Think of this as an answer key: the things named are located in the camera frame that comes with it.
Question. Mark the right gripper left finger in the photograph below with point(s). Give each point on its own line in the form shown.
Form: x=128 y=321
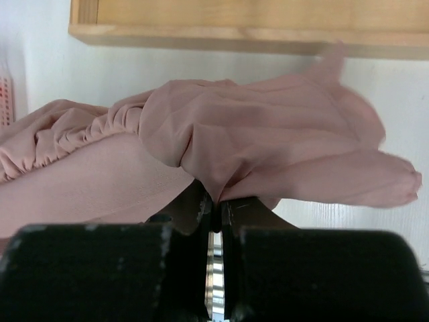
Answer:
x=151 y=271

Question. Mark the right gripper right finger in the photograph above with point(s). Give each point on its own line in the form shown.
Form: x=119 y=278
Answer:
x=274 y=271

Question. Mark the pink skirt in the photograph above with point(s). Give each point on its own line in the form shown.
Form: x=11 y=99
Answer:
x=298 y=136

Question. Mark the white plastic basket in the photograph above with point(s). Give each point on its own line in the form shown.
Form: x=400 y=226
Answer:
x=7 y=111

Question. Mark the wooden clothes rack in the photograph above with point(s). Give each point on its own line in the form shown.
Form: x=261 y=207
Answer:
x=370 y=29

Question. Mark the aluminium mounting rail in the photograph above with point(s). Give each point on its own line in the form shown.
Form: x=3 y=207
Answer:
x=215 y=291

